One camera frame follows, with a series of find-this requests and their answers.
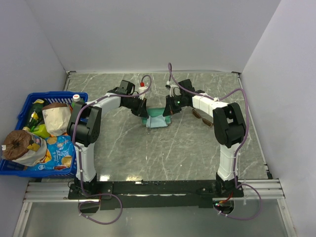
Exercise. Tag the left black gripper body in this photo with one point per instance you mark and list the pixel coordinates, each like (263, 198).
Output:
(135, 104)

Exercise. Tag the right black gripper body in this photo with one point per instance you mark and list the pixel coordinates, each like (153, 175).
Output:
(178, 102)

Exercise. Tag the grey felt glasses case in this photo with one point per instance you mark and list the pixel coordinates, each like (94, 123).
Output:
(155, 112)

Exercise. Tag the light blue cleaning cloth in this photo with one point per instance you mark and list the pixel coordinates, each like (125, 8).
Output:
(156, 122)

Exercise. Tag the brown sunglasses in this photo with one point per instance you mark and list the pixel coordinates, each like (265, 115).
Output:
(197, 115)

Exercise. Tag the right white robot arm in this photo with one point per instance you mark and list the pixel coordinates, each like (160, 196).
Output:
(228, 122)

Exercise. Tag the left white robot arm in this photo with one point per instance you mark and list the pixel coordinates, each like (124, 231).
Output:
(85, 122)

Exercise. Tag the green drink bottle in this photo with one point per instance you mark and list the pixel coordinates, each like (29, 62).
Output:
(75, 98)

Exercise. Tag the brown paper bag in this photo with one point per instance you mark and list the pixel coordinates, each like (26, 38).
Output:
(56, 118)

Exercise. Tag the blue chips bag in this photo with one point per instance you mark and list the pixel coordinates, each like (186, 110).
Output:
(59, 154)

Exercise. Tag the green glass bottle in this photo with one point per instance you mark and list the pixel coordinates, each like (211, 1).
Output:
(35, 116)

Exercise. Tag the brown round bread bag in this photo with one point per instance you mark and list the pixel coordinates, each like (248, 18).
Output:
(24, 148)

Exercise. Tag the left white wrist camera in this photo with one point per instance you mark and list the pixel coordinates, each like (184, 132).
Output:
(143, 89)

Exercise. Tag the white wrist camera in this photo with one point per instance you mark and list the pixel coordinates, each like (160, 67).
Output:
(171, 87)
(143, 89)

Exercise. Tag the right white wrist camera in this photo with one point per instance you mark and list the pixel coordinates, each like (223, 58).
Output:
(171, 87)

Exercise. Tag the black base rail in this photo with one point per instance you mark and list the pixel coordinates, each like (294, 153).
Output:
(140, 194)

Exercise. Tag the aluminium frame rail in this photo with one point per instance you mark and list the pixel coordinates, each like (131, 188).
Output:
(47, 192)

